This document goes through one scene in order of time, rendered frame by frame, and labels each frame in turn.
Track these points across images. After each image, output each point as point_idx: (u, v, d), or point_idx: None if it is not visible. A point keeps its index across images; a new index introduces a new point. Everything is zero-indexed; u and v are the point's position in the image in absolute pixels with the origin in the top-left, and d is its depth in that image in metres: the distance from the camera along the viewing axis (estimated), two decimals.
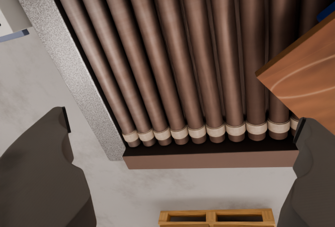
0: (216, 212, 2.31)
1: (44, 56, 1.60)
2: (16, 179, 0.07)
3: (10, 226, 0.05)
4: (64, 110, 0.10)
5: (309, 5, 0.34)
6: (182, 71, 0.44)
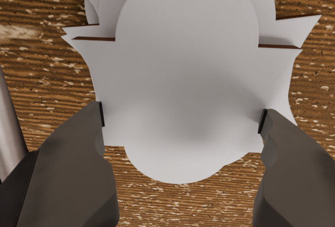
0: None
1: None
2: (53, 165, 0.07)
3: (44, 207, 0.06)
4: (100, 104, 0.11)
5: None
6: None
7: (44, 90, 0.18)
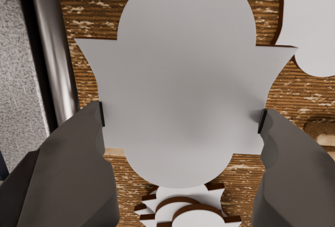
0: None
1: None
2: (53, 165, 0.07)
3: (44, 207, 0.06)
4: (100, 104, 0.11)
5: None
6: None
7: (120, 224, 0.35)
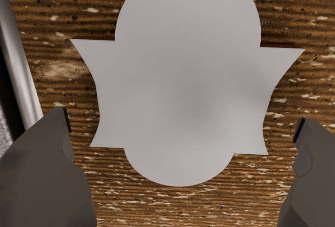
0: None
1: None
2: (17, 179, 0.07)
3: (11, 225, 0.05)
4: (64, 110, 0.10)
5: None
6: None
7: None
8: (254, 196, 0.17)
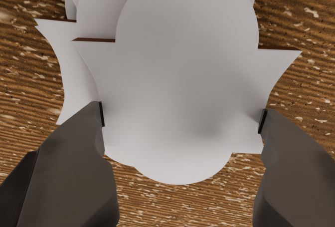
0: None
1: None
2: (53, 165, 0.07)
3: (44, 207, 0.06)
4: (100, 104, 0.11)
5: None
6: None
7: (10, 79, 0.16)
8: None
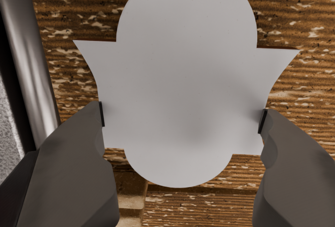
0: None
1: None
2: (53, 165, 0.07)
3: (44, 207, 0.06)
4: (100, 104, 0.11)
5: None
6: None
7: None
8: None
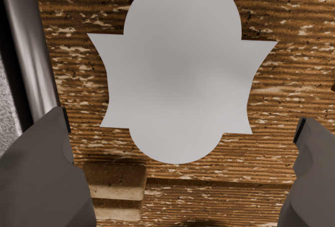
0: None
1: None
2: (16, 179, 0.07)
3: (10, 226, 0.05)
4: (64, 110, 0.10)
5: None
6: None
7: None
8: None
